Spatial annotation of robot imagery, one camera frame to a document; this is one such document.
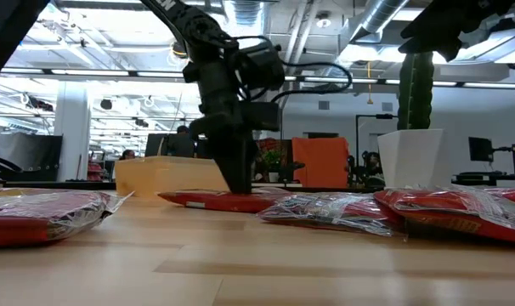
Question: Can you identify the yellow hanging cord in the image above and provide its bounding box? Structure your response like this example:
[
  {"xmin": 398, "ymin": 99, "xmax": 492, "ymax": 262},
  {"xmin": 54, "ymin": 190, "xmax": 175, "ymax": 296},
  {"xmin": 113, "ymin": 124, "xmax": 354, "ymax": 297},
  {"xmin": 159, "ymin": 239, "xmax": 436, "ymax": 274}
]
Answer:
[{"xmin": 365, "ymin": 61, "xmax": 375, "ymax": 105}]

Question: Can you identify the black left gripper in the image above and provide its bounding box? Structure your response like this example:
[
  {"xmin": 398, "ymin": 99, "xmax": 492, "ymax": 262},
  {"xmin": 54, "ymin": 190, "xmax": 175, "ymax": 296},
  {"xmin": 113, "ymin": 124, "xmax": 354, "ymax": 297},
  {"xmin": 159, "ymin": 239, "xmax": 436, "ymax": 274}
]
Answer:
[{"xmin": 188, "ymin": 99, "xmax": 282, "ymax": 195}]

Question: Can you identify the black table edge rail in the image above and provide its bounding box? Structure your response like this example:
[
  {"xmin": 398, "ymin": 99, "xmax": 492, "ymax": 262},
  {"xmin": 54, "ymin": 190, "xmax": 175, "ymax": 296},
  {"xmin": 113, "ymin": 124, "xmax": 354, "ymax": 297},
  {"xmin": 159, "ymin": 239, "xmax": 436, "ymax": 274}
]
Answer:
[{"xmin": 0, "ymin": 181, "xmax": 116, "ymax": 191}]

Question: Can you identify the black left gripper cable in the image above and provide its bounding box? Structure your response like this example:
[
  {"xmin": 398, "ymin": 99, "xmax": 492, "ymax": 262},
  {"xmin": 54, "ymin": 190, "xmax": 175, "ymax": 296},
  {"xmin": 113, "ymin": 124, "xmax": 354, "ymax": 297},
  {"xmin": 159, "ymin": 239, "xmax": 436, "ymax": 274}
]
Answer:
[{"xmin": 235, "ymin": 35, "xmax": 354, "ymax": 104}]

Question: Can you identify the orange chair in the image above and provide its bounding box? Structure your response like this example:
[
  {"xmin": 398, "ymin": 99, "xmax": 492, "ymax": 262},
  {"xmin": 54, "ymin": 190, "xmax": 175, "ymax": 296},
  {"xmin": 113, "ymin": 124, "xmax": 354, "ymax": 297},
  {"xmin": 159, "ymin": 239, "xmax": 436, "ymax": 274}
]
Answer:
[{"xmin": 291, "ymin": 136, "xmax": 351, "ymax": 190}]

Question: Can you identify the silver ribbed air duct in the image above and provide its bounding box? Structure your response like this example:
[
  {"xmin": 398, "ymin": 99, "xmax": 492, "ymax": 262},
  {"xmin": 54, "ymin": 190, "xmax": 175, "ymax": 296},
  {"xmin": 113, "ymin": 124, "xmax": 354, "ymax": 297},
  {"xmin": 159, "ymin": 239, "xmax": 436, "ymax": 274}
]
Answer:
[{"xmin": 223, "ymin": 0, "xmax": 268, "ymax": 27}]

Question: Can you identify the translucent yellow plastic basket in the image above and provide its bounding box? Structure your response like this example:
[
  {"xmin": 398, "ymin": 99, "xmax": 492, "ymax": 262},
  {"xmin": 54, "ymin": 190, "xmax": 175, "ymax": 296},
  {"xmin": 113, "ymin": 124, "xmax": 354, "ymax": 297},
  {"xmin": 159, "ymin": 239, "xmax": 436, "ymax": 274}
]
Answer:
[{"xmin": 114, "ymin": 155, "xmax": 229, "ymax": 199}]

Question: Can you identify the white column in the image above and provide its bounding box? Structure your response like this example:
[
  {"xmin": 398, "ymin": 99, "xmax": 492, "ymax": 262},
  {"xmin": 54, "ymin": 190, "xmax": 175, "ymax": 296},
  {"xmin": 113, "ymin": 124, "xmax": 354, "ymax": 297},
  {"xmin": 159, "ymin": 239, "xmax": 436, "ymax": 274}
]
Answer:
[{"xmin": 54, "ymin": 82, "xmax": 92, "ymax": 183}]

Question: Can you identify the long ceiling light strip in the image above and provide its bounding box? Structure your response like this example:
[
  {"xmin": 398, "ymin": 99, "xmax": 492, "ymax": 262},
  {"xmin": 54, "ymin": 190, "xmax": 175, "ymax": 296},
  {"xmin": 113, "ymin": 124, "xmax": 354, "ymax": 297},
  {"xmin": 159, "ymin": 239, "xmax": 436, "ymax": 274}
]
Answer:
[{"xmin": 0, "ymin": 66, "xmax": 186, "ymax": 80}]

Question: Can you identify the black padded panel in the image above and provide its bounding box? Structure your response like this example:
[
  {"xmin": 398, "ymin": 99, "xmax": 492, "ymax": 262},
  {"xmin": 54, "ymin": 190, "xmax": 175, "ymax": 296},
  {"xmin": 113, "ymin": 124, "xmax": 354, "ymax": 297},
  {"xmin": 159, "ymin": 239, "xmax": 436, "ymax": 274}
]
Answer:
[{"xmin": 0, "ymin": 133, "xmax": 64, "ymax": 183}]

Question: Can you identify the black desk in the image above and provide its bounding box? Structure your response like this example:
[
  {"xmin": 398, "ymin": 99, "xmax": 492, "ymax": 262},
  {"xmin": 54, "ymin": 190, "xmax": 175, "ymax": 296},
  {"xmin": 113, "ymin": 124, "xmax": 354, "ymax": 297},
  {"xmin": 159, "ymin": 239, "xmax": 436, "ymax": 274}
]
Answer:
[{"xmin": 451, "ymin": 171, "xmax": 515, "ymax": 187}]

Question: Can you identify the red background chair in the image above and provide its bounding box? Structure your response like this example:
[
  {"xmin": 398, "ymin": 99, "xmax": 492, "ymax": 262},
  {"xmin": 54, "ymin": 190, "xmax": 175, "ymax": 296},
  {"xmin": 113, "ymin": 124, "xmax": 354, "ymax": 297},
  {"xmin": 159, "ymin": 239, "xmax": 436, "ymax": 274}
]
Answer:
[{"xmin": 86, "ymin": 160, "xmax": 106, "ymax": 183}]

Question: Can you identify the black monitor on arm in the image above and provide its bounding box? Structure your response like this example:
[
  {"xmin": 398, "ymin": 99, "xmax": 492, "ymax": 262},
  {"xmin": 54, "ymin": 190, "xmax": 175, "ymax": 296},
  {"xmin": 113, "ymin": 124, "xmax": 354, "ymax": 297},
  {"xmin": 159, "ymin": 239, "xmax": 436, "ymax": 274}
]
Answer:
[{"xmin": 467, "ymin": 136, "xmax": 495, "ymax": 163}]

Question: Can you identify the tall green cactus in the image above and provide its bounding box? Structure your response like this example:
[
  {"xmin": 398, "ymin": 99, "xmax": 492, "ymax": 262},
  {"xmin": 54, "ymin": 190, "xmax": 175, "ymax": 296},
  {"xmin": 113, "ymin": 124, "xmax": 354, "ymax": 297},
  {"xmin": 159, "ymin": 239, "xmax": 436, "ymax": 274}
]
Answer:
[{"xmin": 396, "ymin": 50, "xmax": 435, "ymax": 131}]

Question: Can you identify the black computer monitor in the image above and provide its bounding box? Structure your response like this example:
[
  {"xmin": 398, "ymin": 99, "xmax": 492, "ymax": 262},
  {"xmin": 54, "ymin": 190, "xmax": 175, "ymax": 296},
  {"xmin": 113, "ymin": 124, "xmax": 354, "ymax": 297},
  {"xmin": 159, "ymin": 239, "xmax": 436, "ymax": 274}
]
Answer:
[{"xmin": 144, "ymin": 133, "xmax": 195, "ymax": 159}]

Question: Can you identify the black background equipment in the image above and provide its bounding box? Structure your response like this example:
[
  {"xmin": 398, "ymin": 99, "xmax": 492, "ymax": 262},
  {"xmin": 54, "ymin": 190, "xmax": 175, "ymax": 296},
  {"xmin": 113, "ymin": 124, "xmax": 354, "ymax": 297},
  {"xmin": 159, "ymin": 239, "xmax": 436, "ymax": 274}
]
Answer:
[{"xmin": 346, "ymin": 150, "xmax": 385, "ymax": 187}]

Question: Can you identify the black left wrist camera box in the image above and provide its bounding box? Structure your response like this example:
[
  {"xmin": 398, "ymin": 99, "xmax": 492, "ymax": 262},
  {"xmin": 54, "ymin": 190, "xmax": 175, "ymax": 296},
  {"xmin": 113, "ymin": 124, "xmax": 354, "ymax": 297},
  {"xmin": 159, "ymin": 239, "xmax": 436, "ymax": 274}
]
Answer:
[{"xmin": 239, "ymin": 43, "xmax": 286, "ymax": 91}]

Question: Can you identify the small green plant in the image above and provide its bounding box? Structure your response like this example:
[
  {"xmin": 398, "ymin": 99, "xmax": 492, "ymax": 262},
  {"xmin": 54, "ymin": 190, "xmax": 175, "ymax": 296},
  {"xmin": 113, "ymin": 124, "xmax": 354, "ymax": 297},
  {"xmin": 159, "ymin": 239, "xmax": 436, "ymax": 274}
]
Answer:
[{"xmin": 260, "ymin": 148, "xmax": 285, "ymax": 173}]

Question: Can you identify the black pole stand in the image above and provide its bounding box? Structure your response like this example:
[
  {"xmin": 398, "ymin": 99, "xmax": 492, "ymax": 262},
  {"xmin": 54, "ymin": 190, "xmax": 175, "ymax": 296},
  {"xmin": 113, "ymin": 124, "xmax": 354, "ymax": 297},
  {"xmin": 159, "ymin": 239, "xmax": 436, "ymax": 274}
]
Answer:
[{"xmin": 354, "ymin": 112, "xmax": 398, "ymax": 184}]

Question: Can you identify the white plant pot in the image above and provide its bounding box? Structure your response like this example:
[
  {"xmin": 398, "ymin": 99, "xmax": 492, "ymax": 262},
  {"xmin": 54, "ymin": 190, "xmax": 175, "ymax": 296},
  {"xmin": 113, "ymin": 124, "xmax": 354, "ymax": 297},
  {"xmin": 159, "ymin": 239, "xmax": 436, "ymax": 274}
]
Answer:
[{"xmin": 376, "ymin": 128, "xmax": 446, "ymax": 190}]

